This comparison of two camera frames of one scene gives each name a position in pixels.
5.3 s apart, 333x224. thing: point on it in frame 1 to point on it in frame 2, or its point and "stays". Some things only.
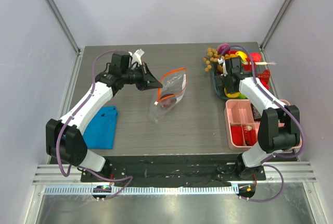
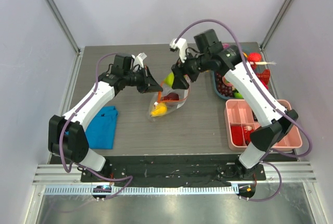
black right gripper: x=227 y=88 to x=178 y=71
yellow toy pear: x=233 y=95 to x=161 y=109
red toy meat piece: x=237 y=136 stays
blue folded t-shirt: x=100 y=132 stays
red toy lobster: x=264 y=75 stays
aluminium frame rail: x=53 y=174 stays
